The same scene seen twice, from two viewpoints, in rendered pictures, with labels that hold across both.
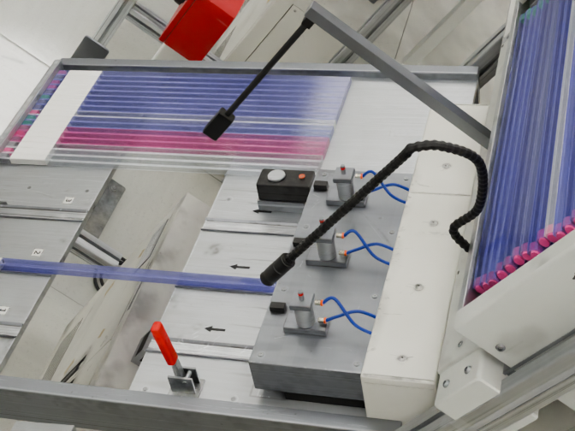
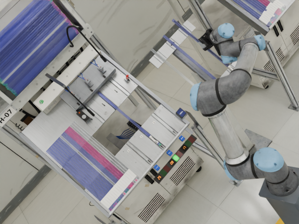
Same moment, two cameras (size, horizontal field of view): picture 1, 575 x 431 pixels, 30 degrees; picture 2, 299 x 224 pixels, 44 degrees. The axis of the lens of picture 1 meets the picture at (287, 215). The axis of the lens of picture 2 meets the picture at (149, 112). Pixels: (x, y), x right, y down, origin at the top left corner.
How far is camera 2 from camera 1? 1.97 m
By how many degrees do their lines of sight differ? 63
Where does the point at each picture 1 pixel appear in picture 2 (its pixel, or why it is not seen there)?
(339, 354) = (100, 60)
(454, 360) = (87, 33)
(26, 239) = (142, 142)
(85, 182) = (122, 155)
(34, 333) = not seen: outside the picture
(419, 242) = (72, 73)
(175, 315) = (121, 99)
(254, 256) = (99, 106)
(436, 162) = (54, 91)
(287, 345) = (107, 67)
